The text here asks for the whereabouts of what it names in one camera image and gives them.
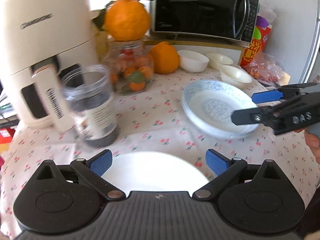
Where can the black microwave oven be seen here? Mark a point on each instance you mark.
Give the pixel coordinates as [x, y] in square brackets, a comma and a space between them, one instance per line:
[230, 19]

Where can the white wooden microwave stand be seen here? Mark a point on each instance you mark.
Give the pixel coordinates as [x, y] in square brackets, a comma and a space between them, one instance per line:
[192, 41]

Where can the white plate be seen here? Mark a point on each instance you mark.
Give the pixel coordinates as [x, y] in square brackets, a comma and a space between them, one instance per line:
[153, 171]

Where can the white air fryer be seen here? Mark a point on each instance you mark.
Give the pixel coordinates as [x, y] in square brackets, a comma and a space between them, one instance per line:
[41, 41]

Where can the person's right hand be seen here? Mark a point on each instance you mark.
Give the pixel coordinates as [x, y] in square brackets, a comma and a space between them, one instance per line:
[312, 141]

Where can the large orange on table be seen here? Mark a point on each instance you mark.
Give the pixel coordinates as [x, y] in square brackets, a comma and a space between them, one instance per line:
[165, 58]

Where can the glass jar of tangerines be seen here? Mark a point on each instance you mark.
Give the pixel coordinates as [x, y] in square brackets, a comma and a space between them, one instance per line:
[131, 68]

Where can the cream bowl front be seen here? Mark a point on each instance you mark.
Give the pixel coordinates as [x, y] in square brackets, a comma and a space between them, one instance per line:
[235, 76]

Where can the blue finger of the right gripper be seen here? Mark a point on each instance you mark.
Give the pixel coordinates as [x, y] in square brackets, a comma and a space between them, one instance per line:
[259, 115]
[285, 92]

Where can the plastic bag of tangerines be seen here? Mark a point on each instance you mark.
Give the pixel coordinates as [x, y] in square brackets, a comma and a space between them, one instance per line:
[264, 67]

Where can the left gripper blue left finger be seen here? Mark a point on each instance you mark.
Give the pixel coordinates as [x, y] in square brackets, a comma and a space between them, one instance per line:
[89, 173]

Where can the orange on jar top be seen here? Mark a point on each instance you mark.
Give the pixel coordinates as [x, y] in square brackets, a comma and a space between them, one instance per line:
[124, 20]

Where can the large blue patterned plate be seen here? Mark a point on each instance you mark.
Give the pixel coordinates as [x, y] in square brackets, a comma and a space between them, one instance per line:
[209, 105]

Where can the cream bowl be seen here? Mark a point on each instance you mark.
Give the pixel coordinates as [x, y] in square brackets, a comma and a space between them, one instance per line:
[235, 76]
[217, 60]

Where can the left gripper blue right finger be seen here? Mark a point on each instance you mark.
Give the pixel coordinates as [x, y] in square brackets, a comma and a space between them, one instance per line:
[227, 173]

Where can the white glass bowl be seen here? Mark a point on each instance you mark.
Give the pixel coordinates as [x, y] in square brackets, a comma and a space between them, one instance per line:
[192, 62]

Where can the cream bowl back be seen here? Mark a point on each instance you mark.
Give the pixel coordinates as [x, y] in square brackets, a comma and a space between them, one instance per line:
[217, 60]

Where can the cherry print tablecloth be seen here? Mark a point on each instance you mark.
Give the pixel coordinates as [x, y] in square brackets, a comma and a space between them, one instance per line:
[153, 120]

